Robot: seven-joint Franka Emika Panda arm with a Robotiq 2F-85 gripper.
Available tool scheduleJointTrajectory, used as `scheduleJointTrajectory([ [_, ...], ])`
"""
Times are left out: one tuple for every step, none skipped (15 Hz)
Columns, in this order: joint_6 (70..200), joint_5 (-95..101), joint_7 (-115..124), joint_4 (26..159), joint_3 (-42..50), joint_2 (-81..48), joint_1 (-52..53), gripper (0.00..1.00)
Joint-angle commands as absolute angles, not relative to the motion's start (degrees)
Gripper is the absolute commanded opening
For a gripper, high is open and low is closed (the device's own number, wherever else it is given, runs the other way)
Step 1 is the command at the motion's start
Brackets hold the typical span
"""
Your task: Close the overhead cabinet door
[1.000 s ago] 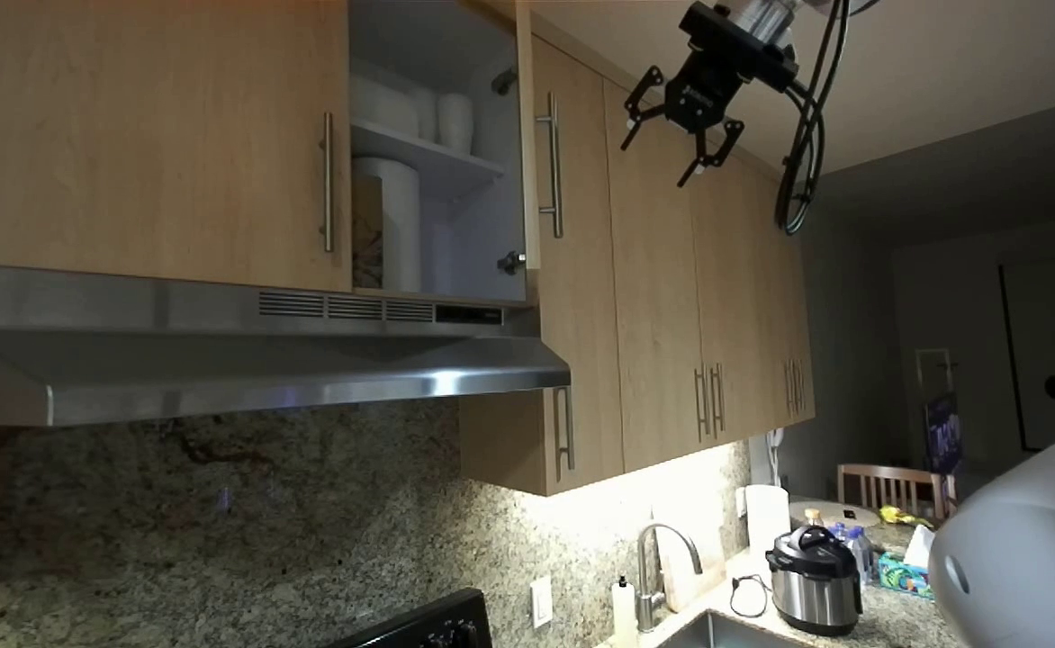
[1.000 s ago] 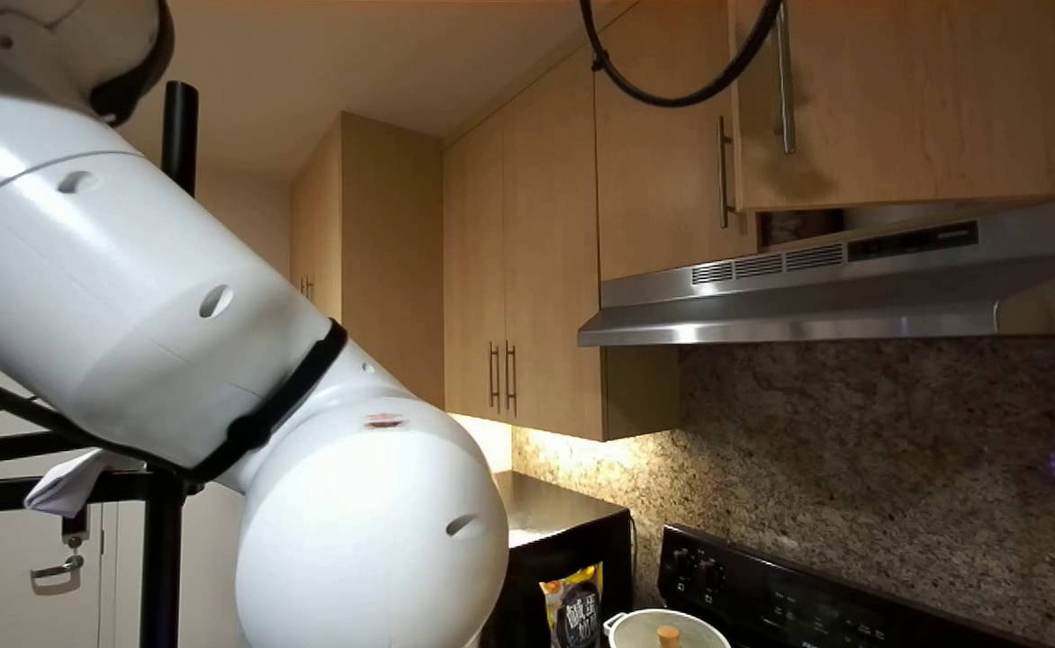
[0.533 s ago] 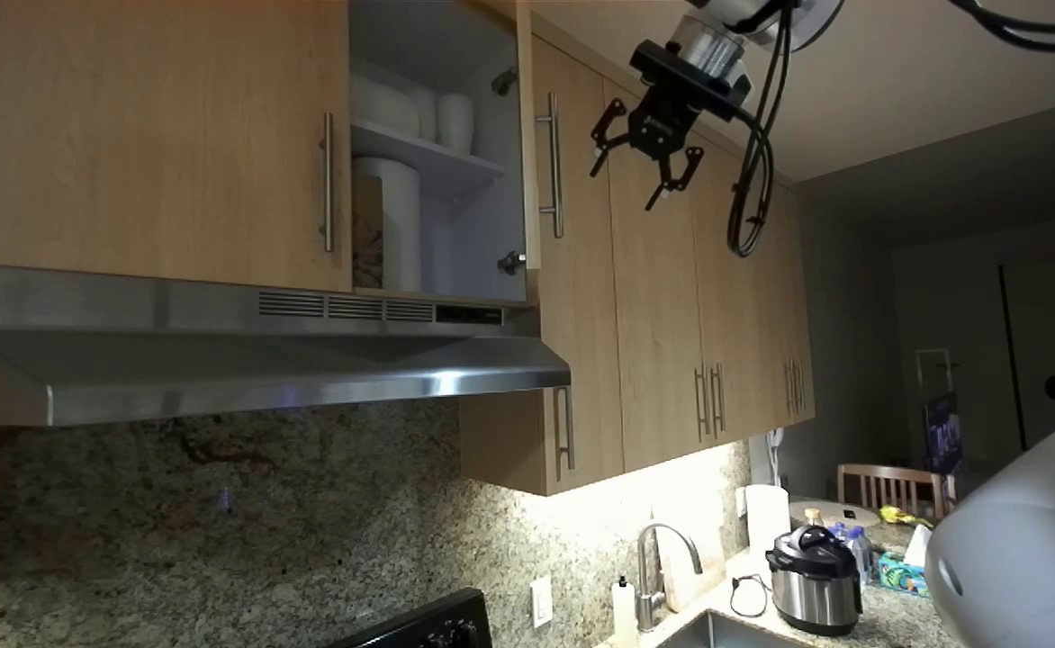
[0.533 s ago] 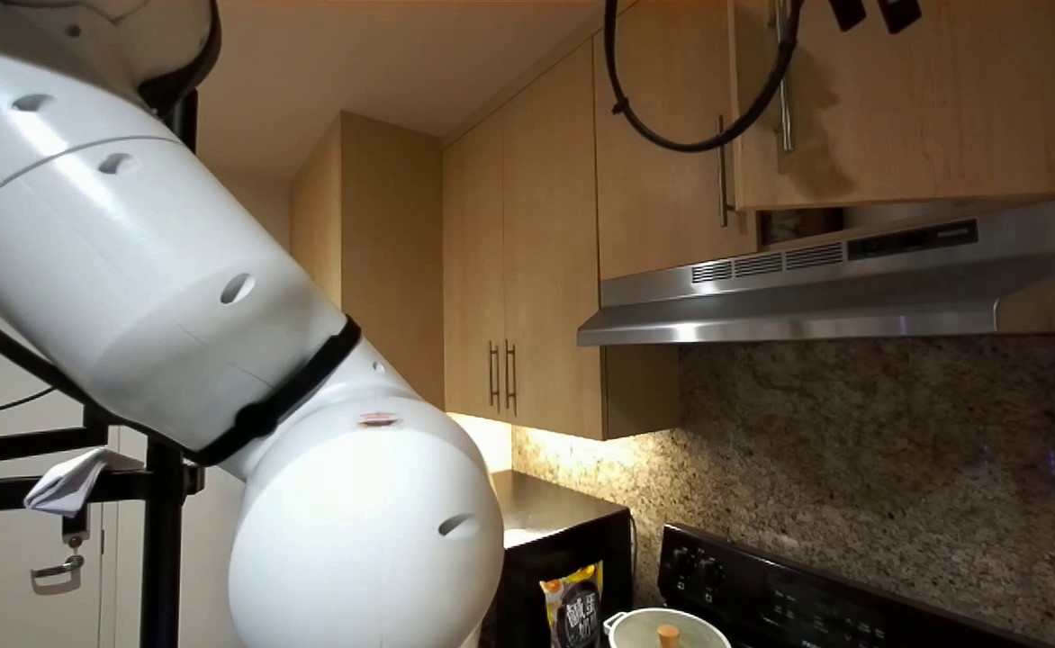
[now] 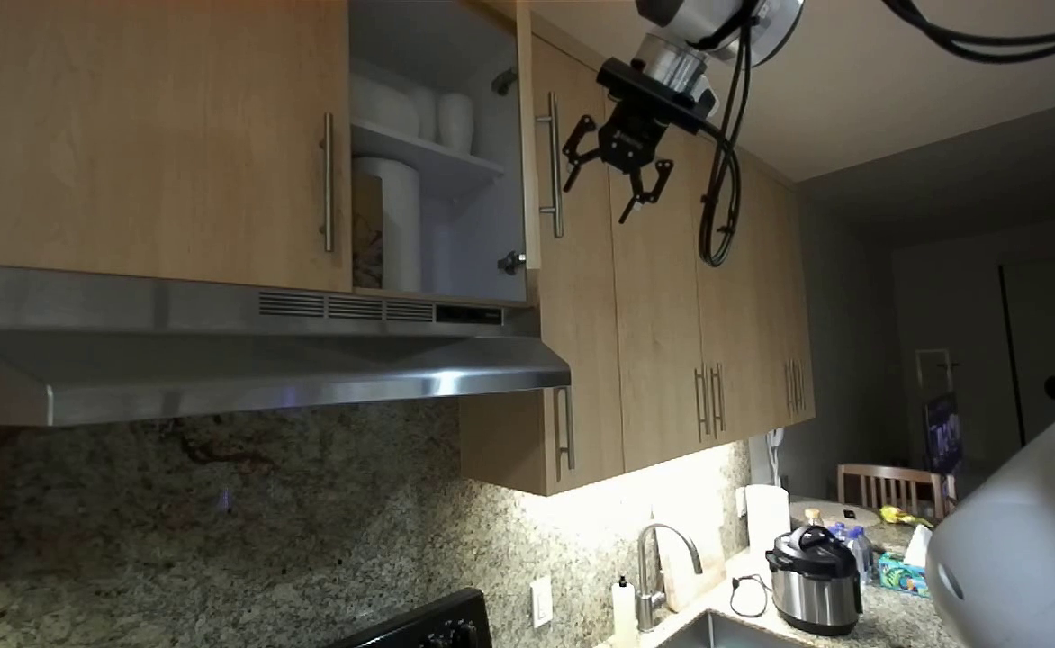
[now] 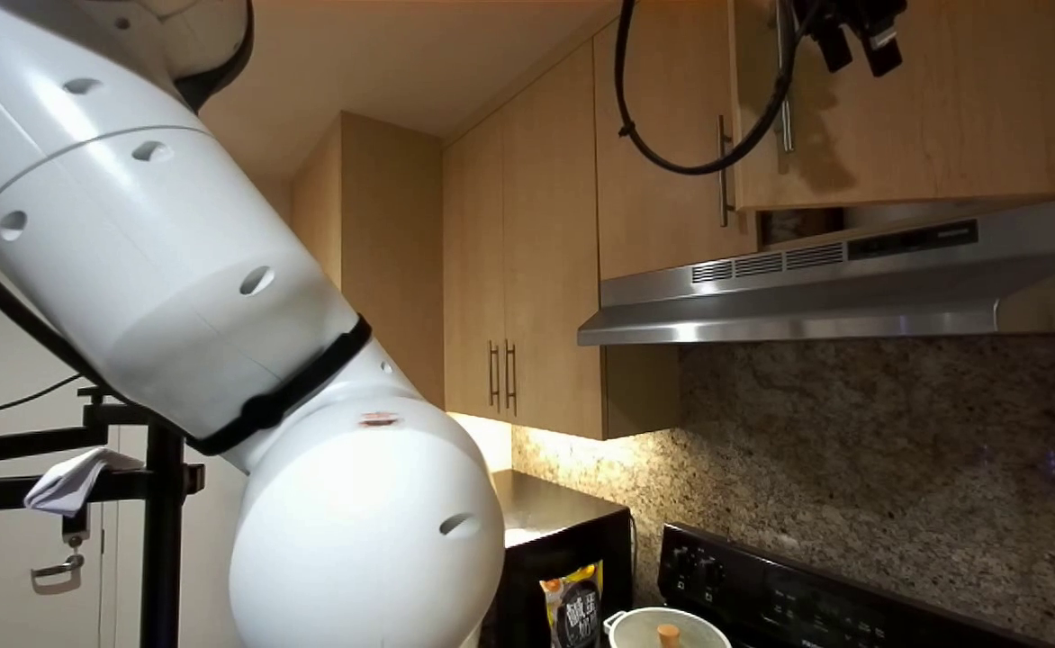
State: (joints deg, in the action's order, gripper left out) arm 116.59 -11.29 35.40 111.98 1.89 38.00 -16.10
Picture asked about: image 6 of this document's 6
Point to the black metal camera stand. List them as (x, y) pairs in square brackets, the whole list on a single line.
[(163, 553)]

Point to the deep wooden side cabinet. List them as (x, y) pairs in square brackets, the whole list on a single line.
[(393, 238)]

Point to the wooden pot lid knob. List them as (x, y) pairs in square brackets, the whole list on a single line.
[(668, 639)]

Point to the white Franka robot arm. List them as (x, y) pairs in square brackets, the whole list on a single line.
[(129, 238)]

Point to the stainless steel range hood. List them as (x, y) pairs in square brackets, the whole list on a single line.
[(835, 300)]

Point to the black microwave oven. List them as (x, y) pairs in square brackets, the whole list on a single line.
[(611, 564)]

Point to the tall wooden cabinet door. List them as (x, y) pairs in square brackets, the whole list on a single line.
[(473, 265), (555, 238)]

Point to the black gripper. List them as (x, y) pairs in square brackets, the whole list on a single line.
[(852, 7)]

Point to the white cooking pot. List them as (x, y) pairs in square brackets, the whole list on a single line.
[(638, 631)]

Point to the white crumpled cloth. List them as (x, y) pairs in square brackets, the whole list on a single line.
[(69, 481)]

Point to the yellow black snack bag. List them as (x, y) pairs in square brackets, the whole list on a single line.
[(576, 613)]

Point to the black kitchen stove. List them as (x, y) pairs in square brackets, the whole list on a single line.
[(788, 598)]

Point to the wooden overhead cabinet door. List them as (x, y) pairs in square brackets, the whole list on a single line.
[(969, 121), (672, 216)]

